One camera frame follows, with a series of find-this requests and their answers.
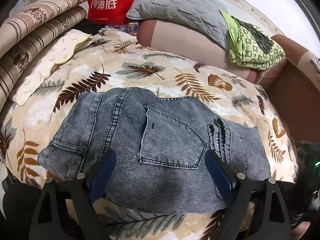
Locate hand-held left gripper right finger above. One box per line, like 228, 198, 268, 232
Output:
204, 149, 292, 240

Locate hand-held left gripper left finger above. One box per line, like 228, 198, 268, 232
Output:
28, 150, 117, 240

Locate blue denim pants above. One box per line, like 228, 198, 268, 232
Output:
37, 87, 273, 215

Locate leaf print blanket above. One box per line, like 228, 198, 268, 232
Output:
0, 27, 299, 240

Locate green checked quilt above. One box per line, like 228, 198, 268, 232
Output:
219, 10, 286, 71

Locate cream pillow with green trim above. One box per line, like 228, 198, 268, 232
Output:
10, 29, 94, 107

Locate dark green garment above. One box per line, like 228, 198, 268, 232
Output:
231, 16, 274, 55

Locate striped floral rolled quilt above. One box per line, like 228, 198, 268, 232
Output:
0, 0, 93, 58
0, 5, 88, 110

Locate colourful small packets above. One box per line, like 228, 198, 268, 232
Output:
104, 22, 139, 37

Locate red shopping bag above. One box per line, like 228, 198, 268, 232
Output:
85, 0, 145, 25

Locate grey quilted pillow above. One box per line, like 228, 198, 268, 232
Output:
126, 0, 234, 52

